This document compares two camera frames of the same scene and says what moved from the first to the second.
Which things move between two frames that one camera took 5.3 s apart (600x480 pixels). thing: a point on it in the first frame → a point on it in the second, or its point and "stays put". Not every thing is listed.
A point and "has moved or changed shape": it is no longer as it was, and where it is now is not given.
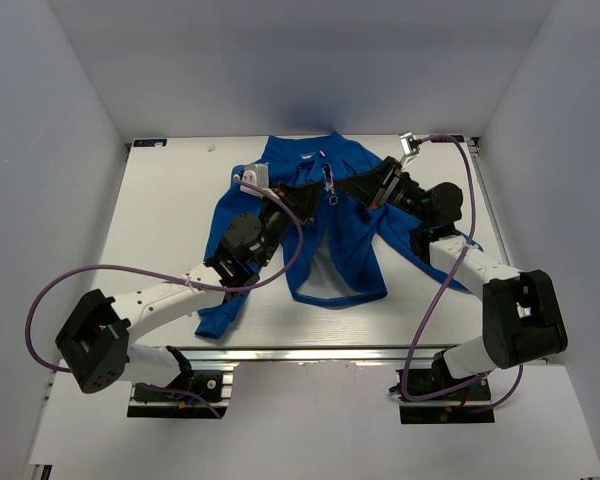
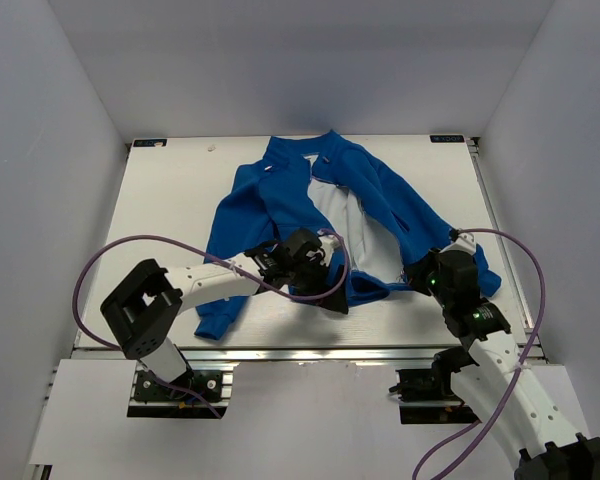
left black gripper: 303,198 → 336,303
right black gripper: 366,186 → 415,272
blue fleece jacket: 315,165 has moved or changed shape
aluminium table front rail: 286,355 stays put
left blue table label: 150,142 stays put
